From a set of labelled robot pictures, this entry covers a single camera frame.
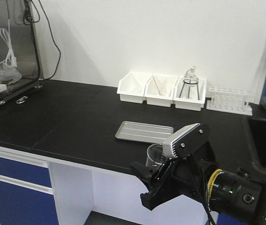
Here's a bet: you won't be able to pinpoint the clear plastic bag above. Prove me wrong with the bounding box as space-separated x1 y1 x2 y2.
0 63 22 85

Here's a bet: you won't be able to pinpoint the clear glass beaker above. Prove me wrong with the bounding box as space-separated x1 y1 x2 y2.
145 144 166 167

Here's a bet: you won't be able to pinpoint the silver metal tray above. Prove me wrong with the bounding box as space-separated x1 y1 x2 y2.
115 121 174 143

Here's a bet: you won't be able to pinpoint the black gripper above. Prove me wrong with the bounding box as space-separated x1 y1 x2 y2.
130 142 218 209

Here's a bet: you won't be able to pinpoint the white test tube rack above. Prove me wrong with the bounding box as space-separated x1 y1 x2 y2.
206 86 252 116

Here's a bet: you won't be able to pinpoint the black power cable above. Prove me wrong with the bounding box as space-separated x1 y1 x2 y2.
23 0 61 82

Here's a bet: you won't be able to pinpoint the white bin right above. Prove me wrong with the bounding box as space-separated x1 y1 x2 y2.
173 77 207 111

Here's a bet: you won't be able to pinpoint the white bin middle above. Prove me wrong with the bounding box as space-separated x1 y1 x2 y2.
144 74 178 107

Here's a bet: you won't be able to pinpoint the white bin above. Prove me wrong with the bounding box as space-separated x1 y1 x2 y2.
173 77 207 111
144 74 178 107
117 72 152 104

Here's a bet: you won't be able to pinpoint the blue cabinet drawers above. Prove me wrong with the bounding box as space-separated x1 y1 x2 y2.
0 157 59 225

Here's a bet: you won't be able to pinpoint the stainless steel glass cabinet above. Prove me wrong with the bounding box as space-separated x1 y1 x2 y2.
0 0 43 105

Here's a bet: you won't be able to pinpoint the white bin left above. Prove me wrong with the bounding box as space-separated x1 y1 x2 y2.
117 72 152 104

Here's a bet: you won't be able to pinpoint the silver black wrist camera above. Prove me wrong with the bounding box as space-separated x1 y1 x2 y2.
162 123 210 158

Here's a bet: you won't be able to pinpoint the white coiled cable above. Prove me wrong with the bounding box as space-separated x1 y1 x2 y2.
0 28 18 71

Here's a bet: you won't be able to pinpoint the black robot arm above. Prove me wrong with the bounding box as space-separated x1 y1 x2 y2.
130 142 266 225

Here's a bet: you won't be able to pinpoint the round glass flask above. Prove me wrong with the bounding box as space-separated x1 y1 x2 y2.
183 66 199 85

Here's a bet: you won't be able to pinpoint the black tripod stand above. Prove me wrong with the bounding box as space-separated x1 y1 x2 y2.
179 79 200 100

